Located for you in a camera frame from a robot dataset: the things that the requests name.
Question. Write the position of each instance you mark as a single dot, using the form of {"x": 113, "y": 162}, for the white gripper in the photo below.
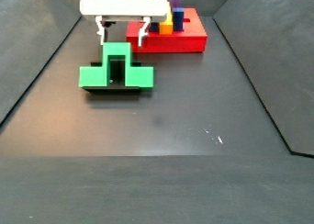
{"x": 124, "y": 10}

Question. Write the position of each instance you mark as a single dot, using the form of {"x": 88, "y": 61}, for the green bridge-shaped block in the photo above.
{"x": 96, "y": 75}

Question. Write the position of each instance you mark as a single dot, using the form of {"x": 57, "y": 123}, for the black angle fixture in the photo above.
{"x": 113, "y": 88}

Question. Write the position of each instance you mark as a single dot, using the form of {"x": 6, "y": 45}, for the red base board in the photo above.
{"x": 184, "y": 41}

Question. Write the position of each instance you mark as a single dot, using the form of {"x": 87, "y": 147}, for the long yellow bar block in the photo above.
{"x": 165, "y": 25}

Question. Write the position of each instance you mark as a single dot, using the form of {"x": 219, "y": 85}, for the right blue post block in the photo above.
{"x": 153, "y": 27}

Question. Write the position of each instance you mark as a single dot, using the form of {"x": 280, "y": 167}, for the blue post block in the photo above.
{"x": 153, "y": 27}
{"x": 178, "y": 18}

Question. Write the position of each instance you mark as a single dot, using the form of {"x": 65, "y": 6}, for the left blue post block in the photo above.
{"x": 178, "y": 18}

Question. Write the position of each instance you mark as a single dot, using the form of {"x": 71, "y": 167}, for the left purple post block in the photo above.
{"x": 175, "y": 3}

